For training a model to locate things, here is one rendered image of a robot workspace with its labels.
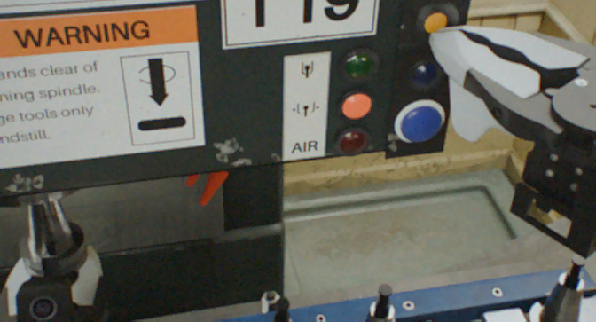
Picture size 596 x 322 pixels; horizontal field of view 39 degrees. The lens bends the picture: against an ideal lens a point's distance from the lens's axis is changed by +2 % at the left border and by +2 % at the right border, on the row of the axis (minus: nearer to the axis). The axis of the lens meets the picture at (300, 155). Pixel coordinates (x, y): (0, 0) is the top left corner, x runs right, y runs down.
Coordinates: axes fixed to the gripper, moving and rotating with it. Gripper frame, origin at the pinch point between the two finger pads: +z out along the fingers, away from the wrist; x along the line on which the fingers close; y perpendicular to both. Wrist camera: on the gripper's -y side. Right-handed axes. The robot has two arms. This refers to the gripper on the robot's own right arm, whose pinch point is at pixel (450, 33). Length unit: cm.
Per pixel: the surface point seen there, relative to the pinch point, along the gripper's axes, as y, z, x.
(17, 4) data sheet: -3.4, 14.2, -21.3
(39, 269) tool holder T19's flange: 36, 33, -17
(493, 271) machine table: 82, 22, 57
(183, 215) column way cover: 75, 64, 20
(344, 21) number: -0.6, 4.6, -4.9
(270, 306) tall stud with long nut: 70, 35, 16
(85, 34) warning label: -1.2, 12.6, -18.4
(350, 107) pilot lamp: 5.8, 3.8, -4.6
